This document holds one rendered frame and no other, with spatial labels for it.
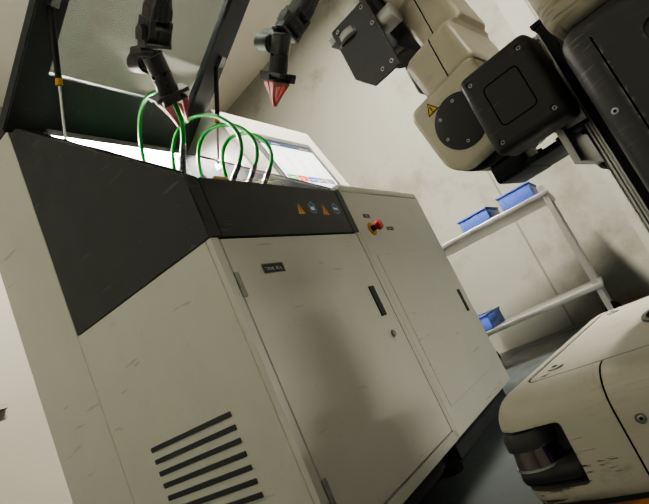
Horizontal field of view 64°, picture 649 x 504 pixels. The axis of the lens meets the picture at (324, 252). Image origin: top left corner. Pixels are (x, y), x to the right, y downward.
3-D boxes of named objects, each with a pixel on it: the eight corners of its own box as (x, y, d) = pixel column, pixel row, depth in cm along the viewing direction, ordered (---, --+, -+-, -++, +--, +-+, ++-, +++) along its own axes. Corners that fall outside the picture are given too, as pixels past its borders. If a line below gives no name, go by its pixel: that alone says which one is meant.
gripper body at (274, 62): (274, 77, 163) (277, 53, 160) (296, 82, 156) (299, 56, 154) (258, 76, 158) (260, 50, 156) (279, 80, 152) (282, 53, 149)
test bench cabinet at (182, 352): (363, 606, 97) (209, 237, 113) (178, 635, 125) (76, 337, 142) (471, 460, 156) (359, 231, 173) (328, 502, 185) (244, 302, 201)
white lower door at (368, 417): (349, 543, 101) (220, 237, 115) (340, 545, 102) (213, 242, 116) (454, 430, 156) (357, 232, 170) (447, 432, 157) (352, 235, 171)
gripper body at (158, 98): (150, 103, 144) (138, 78, 139) (182, 88, 147) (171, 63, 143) (159, 107, 139) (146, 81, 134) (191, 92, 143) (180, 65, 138)
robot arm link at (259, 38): (289, 7, 150) (307, 27, 156) (265, 6, 157) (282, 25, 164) (269, 42, 149) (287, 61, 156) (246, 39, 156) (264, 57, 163)
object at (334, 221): (222, 236, 117) (197, 176, 120) (210, 245, 119) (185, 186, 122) (354, 232, 169) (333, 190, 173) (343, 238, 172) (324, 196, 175)
